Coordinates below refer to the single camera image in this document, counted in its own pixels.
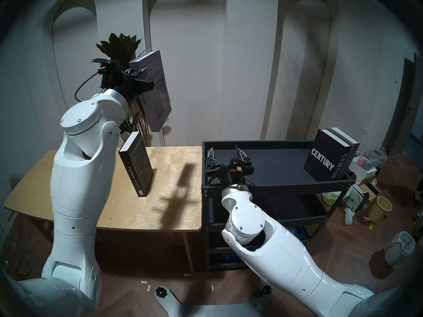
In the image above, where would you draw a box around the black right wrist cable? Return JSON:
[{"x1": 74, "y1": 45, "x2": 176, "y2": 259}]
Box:
[{"x1": 208, "y1": 171, "x2": 262, "y2": 191}]

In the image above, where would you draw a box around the light grey Iaura book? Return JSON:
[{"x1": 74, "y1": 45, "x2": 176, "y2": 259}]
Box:
[{"x1": 330, "y1": 126, "x2": 361, "y2": 175}]

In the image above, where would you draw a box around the dark door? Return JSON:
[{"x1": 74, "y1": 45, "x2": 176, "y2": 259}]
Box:
[{"x1": 385, "y1": 54, "x2": 423, "y2": 157}]

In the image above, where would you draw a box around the tall green potted plant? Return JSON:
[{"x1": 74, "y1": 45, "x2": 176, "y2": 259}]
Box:
[{"x1": 92, "y1": 32, "x2": 161, "y2": 148}]

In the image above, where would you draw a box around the white cardboard box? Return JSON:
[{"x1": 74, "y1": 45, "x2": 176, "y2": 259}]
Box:
[{"x1": 349, "y1": 157, "x2": 377, "y2": 183}]

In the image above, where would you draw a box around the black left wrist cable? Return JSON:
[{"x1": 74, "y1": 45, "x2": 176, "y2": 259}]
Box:
[{"x1": 75, "y1": 71, "x2": 101, "y2": 102}]

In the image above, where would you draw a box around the green and white carton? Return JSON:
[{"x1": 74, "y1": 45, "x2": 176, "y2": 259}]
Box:
[{"x1": 347, "y1": 184, "x2": 370, "y2": 212}]

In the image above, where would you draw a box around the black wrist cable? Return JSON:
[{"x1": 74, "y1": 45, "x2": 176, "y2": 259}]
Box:
[
  {"x1": 75, "y1": 71, "x2": 101, "y2": 102},
  {"x1": 208, "y1": 171, "x2": 262, "y2": 191}
]

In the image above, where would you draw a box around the black floor cable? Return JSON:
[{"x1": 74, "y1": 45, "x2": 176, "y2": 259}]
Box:
[{"x1": 7, "y1": 257, "x2": 32, "y2": 280}]

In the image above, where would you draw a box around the white floor cable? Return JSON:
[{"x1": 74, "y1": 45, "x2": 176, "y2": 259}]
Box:
[{"x1": 0, "y1": 224, "x2": 20, "y2": 257}]

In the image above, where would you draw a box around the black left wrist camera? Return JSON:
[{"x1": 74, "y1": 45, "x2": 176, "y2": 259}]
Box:
[{"x1": 98, "y1": 60, "x2": 121, "y2": 81}]

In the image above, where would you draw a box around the light wooden display table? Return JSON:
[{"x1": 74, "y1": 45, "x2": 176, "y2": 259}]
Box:
[{"x1": 3, "y1": 146, "x2": 203, "y2": 272}]

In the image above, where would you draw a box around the black Century book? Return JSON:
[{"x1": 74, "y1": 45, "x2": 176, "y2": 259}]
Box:
[{"x1": 303, "y1": 129, "x2": 352, "y2": 182}]

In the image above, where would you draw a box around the black Fashion book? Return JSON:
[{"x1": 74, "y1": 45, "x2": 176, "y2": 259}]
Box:
[{"x1": 118, "y1": 131, "x2": 153, "y2": 197}]

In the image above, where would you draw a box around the black metal shelf cart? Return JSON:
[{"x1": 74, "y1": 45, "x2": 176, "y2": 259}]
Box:
[{"x1": 202, "y1": 141, "x2": 357, "y2": 270}]

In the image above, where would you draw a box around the white bin with bag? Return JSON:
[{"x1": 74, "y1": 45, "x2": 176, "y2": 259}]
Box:
[{"x1": 384, "y1": 231, "x2": 416, "y2": 266}]

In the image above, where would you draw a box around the grey metal robot base plate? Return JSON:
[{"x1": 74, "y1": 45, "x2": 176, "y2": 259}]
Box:
[{"x1": 155, "y1": 286, "x2": 268, "y2": 317}]

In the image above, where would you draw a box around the beige bucket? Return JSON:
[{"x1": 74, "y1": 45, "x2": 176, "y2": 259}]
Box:
[{"x1": 367, "y1": 196, "x2": 393, "y2": 223}]

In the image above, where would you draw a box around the brown cardboard box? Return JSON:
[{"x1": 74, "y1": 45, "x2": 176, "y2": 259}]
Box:
[{"x1": 360, "y1": 179, "x2": 387, "y2": 201}]

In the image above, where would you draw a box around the grey Discontent book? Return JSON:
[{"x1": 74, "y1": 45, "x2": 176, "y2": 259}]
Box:
[{"x1": 129, "y1": 50, "x2": 172, "y2": 132}]

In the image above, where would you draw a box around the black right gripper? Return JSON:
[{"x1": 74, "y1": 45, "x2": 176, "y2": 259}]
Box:
[{"x1": 206, "y1": 145, "x2": 255, "y2": 187}]

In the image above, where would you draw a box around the blue plastic bin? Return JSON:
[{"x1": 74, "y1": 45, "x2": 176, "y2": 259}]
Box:
[{"x1": 220, "y1": 252, "x2": 245, "y2": 263}]

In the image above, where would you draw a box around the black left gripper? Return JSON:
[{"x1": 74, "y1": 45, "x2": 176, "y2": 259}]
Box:
[{"x1": 101, "y1": 67, "x2": 155, "y2": 104}]

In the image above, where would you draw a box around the light green plastic bag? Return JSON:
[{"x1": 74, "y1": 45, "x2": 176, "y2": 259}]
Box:
[{"x1": 322, "y1": 191, "x2": 347, "y2": 207}]

